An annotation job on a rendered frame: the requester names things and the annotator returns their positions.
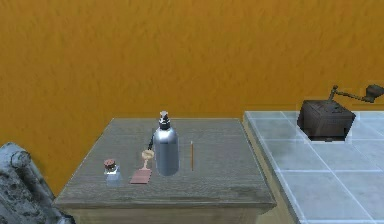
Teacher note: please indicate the small glass jar cork lid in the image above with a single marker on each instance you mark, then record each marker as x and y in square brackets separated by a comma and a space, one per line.
[112, 172]

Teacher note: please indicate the pink scrub brush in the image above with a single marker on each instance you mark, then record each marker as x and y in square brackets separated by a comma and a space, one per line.
[141, 175]

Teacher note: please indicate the orange pencil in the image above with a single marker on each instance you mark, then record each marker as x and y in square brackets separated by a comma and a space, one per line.
[192, 156]

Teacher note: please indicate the grey wooden table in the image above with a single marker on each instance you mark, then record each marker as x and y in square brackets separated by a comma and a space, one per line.
[206, 173]

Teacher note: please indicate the thin black stick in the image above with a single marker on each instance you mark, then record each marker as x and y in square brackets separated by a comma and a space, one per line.
[150, 141]

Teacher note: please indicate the grey tiled counter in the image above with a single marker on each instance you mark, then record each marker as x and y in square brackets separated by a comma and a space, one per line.
[326, 180]

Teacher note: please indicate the grey rough lumpy object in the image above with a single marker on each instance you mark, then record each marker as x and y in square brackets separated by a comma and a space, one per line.
[20, 190]

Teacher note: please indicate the dark coffee grinder with crank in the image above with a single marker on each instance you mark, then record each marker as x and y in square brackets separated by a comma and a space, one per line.
[325, 121]

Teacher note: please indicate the silver spray bottle black nozzle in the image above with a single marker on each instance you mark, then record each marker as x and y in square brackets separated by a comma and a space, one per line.
[166, 150]

